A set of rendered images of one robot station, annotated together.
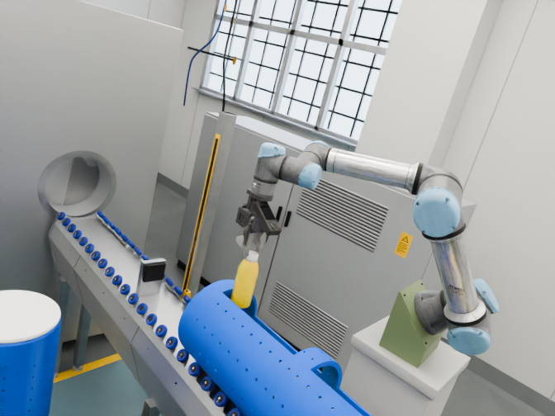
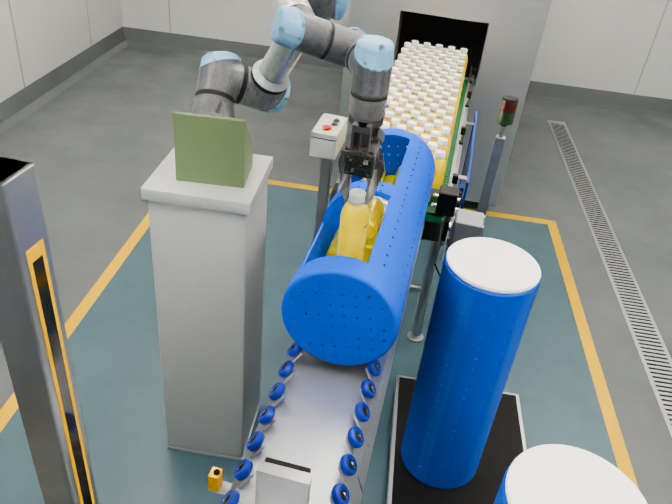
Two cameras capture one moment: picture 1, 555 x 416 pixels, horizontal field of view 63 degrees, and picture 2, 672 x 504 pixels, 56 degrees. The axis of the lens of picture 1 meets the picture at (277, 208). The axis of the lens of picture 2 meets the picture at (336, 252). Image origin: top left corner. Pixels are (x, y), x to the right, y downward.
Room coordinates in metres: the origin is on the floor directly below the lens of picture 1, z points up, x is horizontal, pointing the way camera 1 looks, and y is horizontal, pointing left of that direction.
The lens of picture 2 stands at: (2.04, 1.07, 2.06)
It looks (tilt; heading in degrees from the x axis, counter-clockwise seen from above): 34 degrees down; 237
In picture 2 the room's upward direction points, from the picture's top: 6 degrees clockwise
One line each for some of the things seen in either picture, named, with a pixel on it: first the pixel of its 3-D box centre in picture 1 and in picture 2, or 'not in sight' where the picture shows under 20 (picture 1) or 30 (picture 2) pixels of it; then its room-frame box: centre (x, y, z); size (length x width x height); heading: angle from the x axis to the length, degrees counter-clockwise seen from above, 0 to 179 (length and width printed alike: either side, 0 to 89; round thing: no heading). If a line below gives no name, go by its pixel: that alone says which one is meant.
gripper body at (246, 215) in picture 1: (256, 210); (362, 144); (1.34, 0.06, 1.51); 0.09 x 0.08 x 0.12; 47
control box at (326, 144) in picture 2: not in sight; (328, 135); (0.84, -0.89, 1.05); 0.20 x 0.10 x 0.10; 47
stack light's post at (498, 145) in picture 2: not in sight; (471, 251); (0.24, -0.58, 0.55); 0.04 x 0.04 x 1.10; 47
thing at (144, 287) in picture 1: (151, 278); (283, 494); (1.67, 0.43, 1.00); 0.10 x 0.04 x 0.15; 137
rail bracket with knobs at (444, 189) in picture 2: not in sight; (445, 201); (0.59, -0.44, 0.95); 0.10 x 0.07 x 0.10; 137
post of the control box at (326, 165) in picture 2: not in sight; (318, 252); (0.84, -0.89, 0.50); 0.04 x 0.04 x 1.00; 47
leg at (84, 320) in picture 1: (84, 323); not in sight; (2.20, 0.89, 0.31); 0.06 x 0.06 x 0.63; 47
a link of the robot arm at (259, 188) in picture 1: (263, 186); (369, 106); (1.33, 0.06, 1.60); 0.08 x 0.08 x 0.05
